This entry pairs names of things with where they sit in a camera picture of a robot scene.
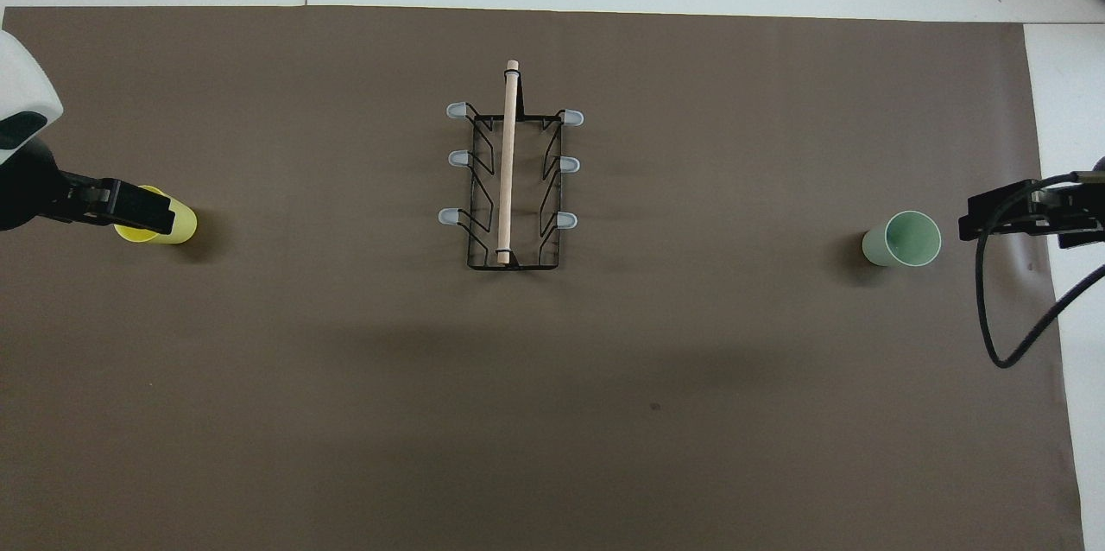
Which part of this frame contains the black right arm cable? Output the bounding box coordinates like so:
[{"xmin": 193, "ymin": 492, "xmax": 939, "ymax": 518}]
[{"xmin": 975, "ymin": 171, "xmax": 1105, "ymax": 370}]

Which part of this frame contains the yellow plastic cup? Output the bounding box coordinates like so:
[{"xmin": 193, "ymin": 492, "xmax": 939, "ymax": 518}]
[{"xmin": 114, "ymin": 185, "xmax": 199, "ymax": 244}]

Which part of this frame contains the pale green plastic cup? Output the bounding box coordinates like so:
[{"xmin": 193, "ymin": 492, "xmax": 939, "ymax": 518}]
[{"xmin": 862, "ymin": 210, "xmax": 943, "ymax": 268}]

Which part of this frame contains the brown table mat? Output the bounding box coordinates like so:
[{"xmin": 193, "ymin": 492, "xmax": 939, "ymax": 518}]
[{"xmin": 0, "ymin": 5, "xmax": 1087, "ymax": 551}]

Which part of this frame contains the black wire cup rack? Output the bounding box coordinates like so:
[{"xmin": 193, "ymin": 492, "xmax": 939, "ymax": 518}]
[{"xmin": 438, "ymin": 59, "xmax": 585, "ymax": 272}]

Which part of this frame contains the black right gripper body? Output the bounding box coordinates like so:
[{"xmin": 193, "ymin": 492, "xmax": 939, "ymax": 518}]
[{"xmin": 1062, "ymin": 181, "xmax": 1105, "ymax": 250}]

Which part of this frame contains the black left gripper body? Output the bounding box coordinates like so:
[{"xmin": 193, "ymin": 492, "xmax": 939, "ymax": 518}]
[{"xmin": 0, "ymin": 139, "xmax": 66, "ymax": 233}]

